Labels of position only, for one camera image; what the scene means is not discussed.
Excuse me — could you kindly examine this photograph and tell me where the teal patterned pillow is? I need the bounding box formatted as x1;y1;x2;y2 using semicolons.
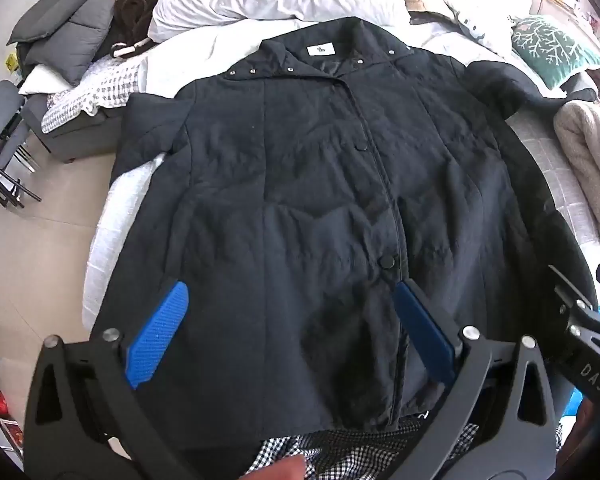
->
510;16;600;88

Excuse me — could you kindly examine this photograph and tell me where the checked cloth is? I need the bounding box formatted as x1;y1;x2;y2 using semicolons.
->
41;52;148;133

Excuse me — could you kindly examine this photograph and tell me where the grey quilted blanket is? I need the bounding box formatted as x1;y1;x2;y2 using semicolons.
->
510;105;600;241

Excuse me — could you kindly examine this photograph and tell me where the grey sofa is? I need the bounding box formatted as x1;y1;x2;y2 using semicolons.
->
17;0;131;163

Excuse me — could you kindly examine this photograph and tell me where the bed with white sheet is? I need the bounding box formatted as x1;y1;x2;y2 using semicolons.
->
82;10;600;361

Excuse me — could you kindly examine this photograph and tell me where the white buttoned cloth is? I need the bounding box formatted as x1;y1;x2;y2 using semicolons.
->
415;0;516;56

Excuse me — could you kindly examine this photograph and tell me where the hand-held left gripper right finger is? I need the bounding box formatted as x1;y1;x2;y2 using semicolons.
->
380;280;563;480

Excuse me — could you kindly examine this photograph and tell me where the beige fuzzy blanket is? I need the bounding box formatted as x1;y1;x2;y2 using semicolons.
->
554;101;600;246

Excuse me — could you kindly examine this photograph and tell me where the stack of colourful boxes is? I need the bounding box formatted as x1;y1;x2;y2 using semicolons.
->
0;320;26;451

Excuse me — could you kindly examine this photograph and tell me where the small white pillow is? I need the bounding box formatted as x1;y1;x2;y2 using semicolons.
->
19;62;73;96

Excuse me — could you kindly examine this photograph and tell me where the black quilted jacket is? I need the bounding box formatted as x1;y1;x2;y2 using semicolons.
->
109;16;600;431

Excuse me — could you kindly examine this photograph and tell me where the black white gingham cloth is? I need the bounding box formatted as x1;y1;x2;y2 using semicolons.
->
245;412;481;480

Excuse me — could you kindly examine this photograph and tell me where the grey folding chair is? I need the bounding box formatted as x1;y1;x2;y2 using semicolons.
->
0;80;43;208

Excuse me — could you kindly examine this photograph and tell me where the brown fuzzy garment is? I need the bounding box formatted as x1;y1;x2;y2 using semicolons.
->
109;0;181;58

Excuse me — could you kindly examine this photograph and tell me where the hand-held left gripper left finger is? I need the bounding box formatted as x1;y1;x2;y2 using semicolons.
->
24;280;196;480

